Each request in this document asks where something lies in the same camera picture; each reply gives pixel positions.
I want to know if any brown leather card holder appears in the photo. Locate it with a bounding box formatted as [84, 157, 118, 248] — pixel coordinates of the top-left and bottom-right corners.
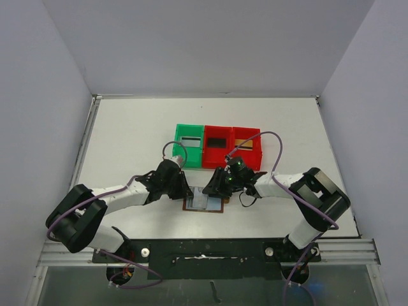
[182, 186, 229, 214]

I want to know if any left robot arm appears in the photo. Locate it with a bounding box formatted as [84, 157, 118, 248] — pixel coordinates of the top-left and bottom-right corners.
[45, 156, 193, 262]

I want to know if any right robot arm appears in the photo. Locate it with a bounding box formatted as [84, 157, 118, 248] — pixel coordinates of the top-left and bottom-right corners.
[202, 157, 351, 261]

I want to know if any black card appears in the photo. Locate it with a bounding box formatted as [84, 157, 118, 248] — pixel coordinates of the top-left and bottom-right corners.
[207, 138, 227, 149]

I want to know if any red bin right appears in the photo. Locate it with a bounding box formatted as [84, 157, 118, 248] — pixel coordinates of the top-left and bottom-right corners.
[232, 127, 263, 171]

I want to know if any red bin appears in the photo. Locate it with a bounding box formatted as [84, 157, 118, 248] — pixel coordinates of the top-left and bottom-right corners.
[201, 125, 232, 169]
[232, 127, 263, 171]

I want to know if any red bin middle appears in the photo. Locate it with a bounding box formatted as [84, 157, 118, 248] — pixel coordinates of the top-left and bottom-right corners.
[201, 125, 232, 169]

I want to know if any green bin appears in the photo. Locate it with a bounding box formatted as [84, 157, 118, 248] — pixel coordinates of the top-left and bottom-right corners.
[174, 124, 205, 168]

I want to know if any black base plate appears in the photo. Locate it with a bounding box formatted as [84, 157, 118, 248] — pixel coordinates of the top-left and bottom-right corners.
[92, 238, 321, 284]

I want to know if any aluminium left rail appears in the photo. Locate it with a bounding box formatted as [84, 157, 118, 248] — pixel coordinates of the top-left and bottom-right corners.
[68, 95, 102, 191]

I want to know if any aluminium rail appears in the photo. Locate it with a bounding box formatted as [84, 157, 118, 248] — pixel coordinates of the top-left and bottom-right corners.
[38, 240, 93, 267]
[68, 95, 102, 191]

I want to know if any aluminium front rail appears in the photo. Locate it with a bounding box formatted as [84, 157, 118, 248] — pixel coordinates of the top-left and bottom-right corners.
[38, 240, 93, 267]

